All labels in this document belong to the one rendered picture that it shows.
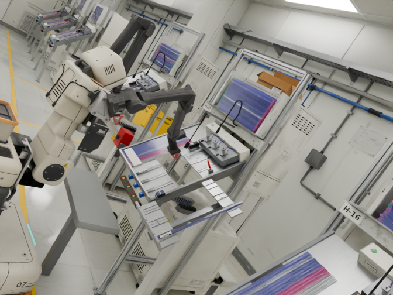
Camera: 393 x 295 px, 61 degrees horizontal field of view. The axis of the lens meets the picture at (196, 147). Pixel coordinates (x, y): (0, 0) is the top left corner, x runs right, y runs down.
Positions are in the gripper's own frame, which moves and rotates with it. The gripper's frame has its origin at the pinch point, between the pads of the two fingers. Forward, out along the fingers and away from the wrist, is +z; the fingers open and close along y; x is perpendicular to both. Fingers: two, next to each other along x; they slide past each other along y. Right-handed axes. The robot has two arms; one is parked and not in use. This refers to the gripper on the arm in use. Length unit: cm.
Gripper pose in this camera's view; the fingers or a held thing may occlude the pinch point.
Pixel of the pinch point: (175, 158)
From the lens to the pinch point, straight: 236.8
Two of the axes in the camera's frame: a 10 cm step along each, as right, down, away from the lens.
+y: -4.4, -4.6, 7.7
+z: 1.3, 8.2, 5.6
